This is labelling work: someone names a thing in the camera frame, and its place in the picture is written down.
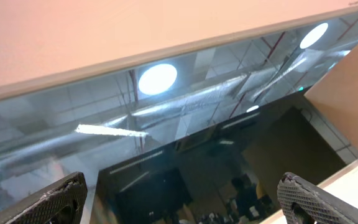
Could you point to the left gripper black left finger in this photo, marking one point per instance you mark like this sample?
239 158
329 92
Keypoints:
60 202

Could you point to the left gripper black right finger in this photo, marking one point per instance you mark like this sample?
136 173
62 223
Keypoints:
304 202

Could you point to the dark glass window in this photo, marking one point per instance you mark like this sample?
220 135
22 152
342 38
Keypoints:
97 122

